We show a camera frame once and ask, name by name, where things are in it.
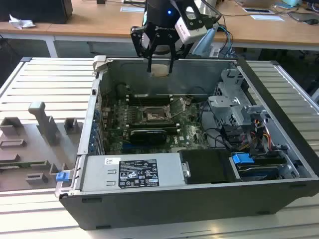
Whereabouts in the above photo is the square silver CPU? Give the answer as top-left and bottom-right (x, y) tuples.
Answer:
(151, 64), (170, 77)

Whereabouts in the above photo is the CPU socket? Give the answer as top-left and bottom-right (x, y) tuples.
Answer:
(141, 106), (173, 123)

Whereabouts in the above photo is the black computer box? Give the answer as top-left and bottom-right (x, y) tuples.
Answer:
(0, 0), (73, 24)

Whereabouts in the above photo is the coloured power wire bundle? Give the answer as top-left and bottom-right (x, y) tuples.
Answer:
(239, 119), (273, 152)

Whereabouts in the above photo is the grey power supply unit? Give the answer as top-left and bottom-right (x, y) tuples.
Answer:
(79, 153), (191, 192)

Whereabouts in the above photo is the metal socket cover frame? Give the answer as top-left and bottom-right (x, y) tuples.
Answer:
(165, 98), (187, 118)

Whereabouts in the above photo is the black plastic shroud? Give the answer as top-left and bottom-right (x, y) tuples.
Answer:
(179, 149), (237, 185)

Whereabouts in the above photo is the grey parts rack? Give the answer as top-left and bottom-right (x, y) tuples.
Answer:
(0, 101), (84, 192)

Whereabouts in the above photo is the black RAM slot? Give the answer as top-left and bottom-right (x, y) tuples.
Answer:
(128, 120), (180, 126)
(126, 94), (174, 100)
(128, 123), (180, 130)
(126, 98), (175, 106)

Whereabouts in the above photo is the silver metal drive cage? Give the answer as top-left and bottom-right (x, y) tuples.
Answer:
(206, 68), (272, 130)

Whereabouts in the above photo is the crumpled white paper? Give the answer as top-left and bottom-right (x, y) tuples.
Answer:
(8, 13), (35, 30)

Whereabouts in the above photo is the black graphics card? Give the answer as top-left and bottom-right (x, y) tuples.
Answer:
(129, 128), (167, 145)

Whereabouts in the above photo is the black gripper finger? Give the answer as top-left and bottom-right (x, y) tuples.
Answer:
(167, 33), (180, 74)
(130, 25), (160, 74)

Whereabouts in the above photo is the hard disk in blue carrier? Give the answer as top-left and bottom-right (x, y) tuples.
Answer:
(229, 153), (287, 181)

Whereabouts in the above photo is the blue cable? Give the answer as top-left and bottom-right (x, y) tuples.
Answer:
(219, 22), (235, 58)

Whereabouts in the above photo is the open black PC case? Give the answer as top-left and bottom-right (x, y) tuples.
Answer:
(59, 55), (319, 231)

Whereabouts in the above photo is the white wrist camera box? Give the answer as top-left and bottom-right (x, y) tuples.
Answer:
(174, 16), (208, 43)

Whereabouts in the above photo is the green motherboard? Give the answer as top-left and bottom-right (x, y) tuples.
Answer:
(98, 94), (221, 154)

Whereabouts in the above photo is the pale blue teach pendant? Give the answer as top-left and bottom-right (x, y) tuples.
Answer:
(190, 24), (220, 57)

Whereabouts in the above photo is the pale case latch handle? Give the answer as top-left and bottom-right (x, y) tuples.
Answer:
(92, 55), (108, 73)

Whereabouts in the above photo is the white paper sheet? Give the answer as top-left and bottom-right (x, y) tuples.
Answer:
(119, 6), (146, 13)
(250, 14), (285, 22)

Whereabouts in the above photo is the wooden desk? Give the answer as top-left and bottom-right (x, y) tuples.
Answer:
(0, 0), (319, 52)

